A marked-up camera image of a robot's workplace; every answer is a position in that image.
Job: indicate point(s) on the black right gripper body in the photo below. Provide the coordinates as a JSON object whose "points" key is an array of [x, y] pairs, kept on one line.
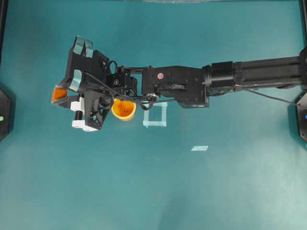
{"points": [[87, 75]]}

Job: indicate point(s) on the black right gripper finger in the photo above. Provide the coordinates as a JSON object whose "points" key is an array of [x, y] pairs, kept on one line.
{"points": [[66, 101], [64, 84]]}

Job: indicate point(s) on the orange block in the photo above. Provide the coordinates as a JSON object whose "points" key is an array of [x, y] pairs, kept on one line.
{"points": [[58, 93]]}

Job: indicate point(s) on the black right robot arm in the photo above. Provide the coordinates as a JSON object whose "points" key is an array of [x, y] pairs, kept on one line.
{"points": [[192, 87]]}

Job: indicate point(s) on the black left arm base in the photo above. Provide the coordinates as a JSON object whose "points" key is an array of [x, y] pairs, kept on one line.
{"points": [[7, 111]]}

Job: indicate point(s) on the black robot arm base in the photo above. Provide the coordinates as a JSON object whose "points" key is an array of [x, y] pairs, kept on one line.
{"points": [[301, 116]]}

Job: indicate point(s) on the orange plastic cup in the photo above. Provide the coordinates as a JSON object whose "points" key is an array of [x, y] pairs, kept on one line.
{"points": [[123, 110]]}

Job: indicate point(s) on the tape square marker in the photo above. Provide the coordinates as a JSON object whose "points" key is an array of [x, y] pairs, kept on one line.
{"points": [[156, 116]]}

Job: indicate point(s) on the small tape patch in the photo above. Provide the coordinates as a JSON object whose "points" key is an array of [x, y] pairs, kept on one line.
{"points": [[199, 148]]}

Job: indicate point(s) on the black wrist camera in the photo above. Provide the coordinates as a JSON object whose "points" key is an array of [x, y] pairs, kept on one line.
{"points": [[122, 81]]}

